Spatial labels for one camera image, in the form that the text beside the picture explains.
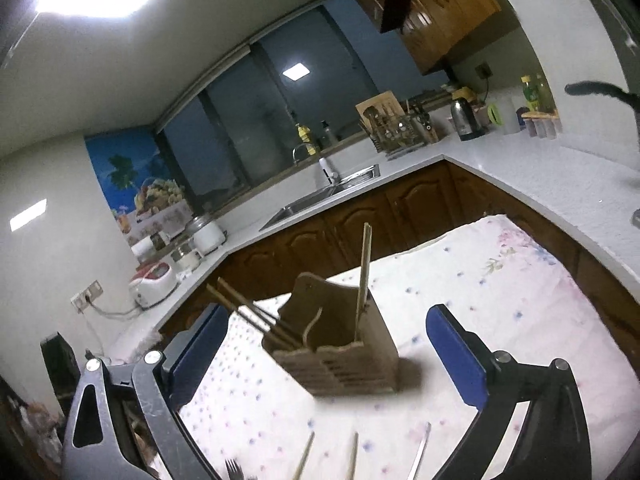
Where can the wooden cutting board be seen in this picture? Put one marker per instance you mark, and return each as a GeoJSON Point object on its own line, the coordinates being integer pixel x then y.
{"type": "Point", "coordinates": [385, 103]}

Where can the sink faucet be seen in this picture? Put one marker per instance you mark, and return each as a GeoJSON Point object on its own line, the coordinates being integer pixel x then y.
{"type": "Point", "coordinates": [327, 170]}

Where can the yellow detergent bottle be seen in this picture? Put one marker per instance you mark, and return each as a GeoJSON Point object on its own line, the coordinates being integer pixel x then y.
{"type": "Point", "coordinates": [307, 137]}

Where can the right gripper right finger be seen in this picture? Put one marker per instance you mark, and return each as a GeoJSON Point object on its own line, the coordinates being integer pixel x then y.
{"type": "Point", "coordinates": [553, 442]}

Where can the dish drying rack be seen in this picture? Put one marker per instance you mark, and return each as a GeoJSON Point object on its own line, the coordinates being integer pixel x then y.
{"type": "Point", "coordinates": [394, 135]}

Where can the spice jar rack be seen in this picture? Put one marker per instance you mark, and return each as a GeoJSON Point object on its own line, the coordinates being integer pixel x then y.
{"type": "Point", "coordinates": [543, 125]}

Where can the wooden upper cabinet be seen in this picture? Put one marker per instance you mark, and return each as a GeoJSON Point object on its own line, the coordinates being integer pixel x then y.
{"type": "Point", "coordinates": [429, 29]}

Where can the white pot cooker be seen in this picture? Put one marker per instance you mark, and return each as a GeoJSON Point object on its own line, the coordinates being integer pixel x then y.
{"type": "Point", "coordinates": [205, 234]}

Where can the electric kettle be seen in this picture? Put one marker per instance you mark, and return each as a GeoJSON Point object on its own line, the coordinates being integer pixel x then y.
{"type": "Point", "coordinates": [465, 121]}

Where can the stainless steel sink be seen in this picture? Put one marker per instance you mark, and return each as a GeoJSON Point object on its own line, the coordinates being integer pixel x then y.
{"type": "Point", "coordinates": [312, 199]}

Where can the silver fork left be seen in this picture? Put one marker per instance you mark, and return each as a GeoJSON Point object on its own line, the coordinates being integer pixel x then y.
{"type": "Point", "coordinates": [234, 470]}

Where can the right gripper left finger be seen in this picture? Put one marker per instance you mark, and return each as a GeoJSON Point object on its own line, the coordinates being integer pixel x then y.
{"type": "Point", "coordinates": [99, 441]}

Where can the wooden utensil holder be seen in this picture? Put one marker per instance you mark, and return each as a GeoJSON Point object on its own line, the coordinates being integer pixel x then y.
{"type": "Point", "coordinates": [346, 349]}

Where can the fruit wall poster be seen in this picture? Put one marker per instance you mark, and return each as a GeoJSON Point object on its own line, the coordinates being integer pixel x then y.
{"type": "Point", "coordinates": [143, 194]}

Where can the white red rice cooker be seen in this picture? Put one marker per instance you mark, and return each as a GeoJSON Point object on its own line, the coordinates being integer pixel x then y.
{"type": "Point", "coordinates": [152, 284]}

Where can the floral white table cloth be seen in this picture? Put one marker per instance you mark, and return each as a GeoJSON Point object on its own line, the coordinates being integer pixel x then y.
{"type": "Point", "coordinates": [498, 283]}

